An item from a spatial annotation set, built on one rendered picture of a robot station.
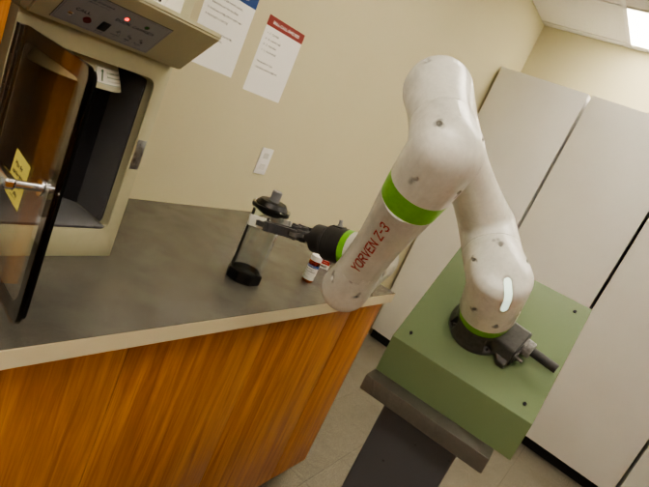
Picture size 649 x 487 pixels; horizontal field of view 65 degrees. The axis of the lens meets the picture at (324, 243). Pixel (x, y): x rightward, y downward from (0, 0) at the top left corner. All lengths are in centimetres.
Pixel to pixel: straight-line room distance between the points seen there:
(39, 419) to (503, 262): 95
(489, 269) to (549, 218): 250
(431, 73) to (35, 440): 98
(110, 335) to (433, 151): 66
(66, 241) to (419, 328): 84
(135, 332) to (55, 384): 16
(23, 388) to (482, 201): 93
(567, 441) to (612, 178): 166
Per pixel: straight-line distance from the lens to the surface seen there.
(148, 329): 107
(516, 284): 109
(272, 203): 137
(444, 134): 79
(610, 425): 368
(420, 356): 125
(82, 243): 127
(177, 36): 110
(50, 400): 110
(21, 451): 116
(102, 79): 116
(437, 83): 89
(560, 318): 138
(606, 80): 416
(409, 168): 82
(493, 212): 115
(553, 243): 357
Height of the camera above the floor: 147
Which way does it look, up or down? 14 degrees down
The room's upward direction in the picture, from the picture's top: 24 degrees clockwise
